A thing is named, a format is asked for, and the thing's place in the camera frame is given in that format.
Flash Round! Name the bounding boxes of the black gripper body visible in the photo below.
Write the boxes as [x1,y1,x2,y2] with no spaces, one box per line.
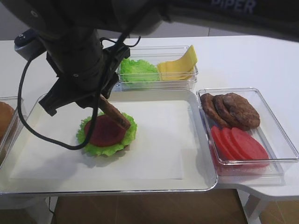
[40,28,130,99]

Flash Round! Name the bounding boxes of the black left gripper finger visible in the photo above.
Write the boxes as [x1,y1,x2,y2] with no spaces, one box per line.
[39,79,79,116]

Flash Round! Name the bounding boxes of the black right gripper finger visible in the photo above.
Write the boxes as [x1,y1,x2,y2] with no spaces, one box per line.
[75,94,99,109]

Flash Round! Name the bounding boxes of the carried brown meat patty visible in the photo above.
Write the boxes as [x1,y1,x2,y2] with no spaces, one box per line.
[99,94,131,130]

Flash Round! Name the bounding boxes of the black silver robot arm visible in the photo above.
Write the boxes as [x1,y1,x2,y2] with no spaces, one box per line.
[2,0,299,116]

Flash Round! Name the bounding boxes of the green lettuce leaves in box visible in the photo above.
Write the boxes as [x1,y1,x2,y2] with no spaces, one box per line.
[120,58,160,82]

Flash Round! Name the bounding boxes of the green lettuce leaf on tray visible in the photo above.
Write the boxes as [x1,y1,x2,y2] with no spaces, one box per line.
[84,112,137,156]

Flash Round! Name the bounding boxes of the clear box with lettuce cheese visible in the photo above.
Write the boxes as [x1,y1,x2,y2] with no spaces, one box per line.
[113,46,198,91]

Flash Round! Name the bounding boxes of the yellow cheese slices stack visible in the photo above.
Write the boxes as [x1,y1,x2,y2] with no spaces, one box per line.
[157,61,194,81]

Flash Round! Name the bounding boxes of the upright yellow cheese slice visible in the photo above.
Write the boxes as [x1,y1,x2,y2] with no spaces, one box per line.
[181,45,198,72]

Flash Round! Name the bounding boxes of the red tomato slice on tray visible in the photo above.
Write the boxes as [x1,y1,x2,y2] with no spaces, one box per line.
[89,114,126,147]

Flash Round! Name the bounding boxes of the clear box with buns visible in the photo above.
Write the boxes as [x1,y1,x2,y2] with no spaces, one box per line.
[0,97,21,165]

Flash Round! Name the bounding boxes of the white metal serving tray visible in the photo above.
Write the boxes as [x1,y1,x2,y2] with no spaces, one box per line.
[0,90,217,195]

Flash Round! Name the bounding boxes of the white parchment paper sheet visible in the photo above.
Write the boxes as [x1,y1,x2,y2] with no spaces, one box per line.
[11,100,193,179]

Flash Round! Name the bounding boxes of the back brown meat patty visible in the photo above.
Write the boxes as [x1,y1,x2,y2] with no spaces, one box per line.
[200,93,231,128]

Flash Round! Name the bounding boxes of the middle brown meat patty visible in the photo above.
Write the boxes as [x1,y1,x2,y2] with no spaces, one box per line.
[213,95,250,131]

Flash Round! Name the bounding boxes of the middle red tomato slice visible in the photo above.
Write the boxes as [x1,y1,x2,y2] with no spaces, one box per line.
[221,127,244,160]

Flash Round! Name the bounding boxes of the back red tomato slice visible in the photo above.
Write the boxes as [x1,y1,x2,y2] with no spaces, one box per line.
[211,126,235,161]

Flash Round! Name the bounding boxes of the front brown meat patty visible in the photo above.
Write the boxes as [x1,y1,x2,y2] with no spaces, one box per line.
[223,93,260,129]

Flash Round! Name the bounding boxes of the clear box with patties tomatoes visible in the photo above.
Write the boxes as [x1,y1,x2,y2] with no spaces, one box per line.
[197,88,299,176]

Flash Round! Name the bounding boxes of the front red tomato slice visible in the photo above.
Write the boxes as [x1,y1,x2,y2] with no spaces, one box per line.
[231,127,269,160]

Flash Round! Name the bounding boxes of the black camera cable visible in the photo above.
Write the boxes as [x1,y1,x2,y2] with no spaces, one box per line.
[17,30,142,151]

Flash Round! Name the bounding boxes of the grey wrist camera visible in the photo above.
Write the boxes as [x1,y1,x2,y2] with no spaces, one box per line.
[14,29,46,61]

